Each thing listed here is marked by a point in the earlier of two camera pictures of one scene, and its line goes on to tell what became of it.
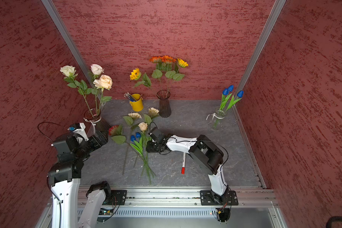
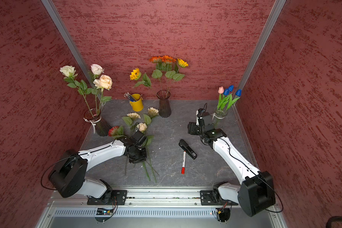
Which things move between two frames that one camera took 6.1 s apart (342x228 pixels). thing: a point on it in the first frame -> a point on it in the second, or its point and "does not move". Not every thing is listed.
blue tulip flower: (233, 101) does not move
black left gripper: (104, 139) -> (143, 158)
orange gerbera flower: (157, 73) does not move
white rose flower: (69, 71) does not move
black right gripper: (149, 147) -> (191, 128)
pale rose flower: (96, 70) does not move
